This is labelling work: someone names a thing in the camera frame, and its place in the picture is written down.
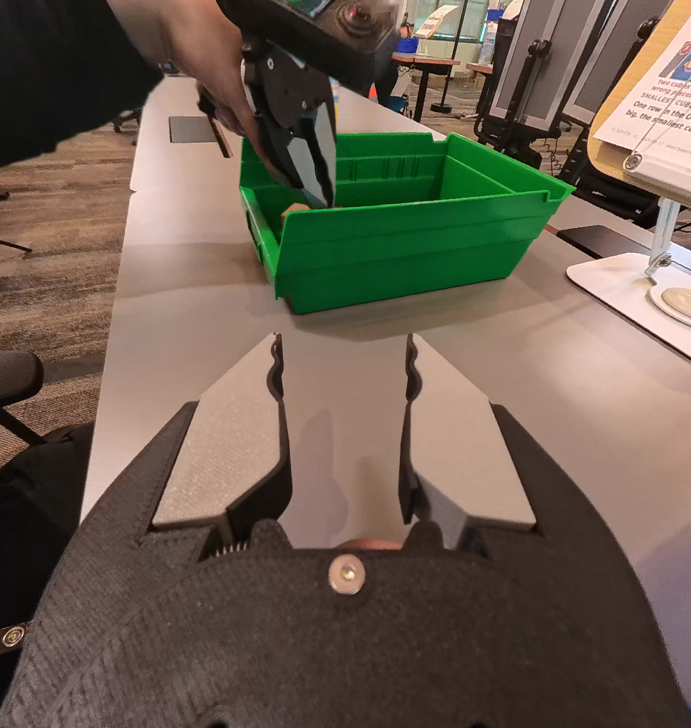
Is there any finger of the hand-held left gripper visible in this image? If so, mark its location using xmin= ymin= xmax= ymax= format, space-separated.
xmin=284 ymin=121 xmax=331 ymax=210
xmin=316 ymin=107 xmax=339 ymax=207

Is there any wooden-top standing desk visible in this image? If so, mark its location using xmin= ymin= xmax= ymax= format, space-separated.
xmin=391 ymin=50 xmax=462 ymax=124

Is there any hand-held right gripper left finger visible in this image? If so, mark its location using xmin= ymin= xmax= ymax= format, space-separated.
xmin=151 ymin=333 xmax=294 ymax=532

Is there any person's torso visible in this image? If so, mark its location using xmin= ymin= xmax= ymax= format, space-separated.
xmin=0 ymin=423 xmax=97 ymax=728

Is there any person's left forearm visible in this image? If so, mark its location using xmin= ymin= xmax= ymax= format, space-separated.
xmin=0 ymin=0 xmax=165 ymax=173

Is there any green plastic bin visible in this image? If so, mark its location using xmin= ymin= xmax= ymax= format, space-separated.
xmin=238 ymin=131 xmax=577 ymax=316

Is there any person's left hand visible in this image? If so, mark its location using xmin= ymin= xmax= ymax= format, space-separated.
xmin=107 ymin=0 xmax=279 ymax=173

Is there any black floor lamp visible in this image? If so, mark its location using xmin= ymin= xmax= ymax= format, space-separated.
xmin=430 ymin=0 xmax=467 ymax=114

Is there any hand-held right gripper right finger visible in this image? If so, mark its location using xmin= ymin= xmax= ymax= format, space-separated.
xmin=398 ymin=334 xmax=539 ymax=549

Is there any grey desk cable cover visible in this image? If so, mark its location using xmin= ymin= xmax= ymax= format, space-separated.
xmin=168 ymin=115 xmax=219 ymax=145

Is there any black desk cable cover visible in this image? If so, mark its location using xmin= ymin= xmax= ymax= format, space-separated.
xmin=558 ymin=224 xmax=655 ymax=260

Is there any printed instruction sheet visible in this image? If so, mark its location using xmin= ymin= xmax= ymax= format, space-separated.
xmin=592 ymin=0 xmax=691 ymax=175

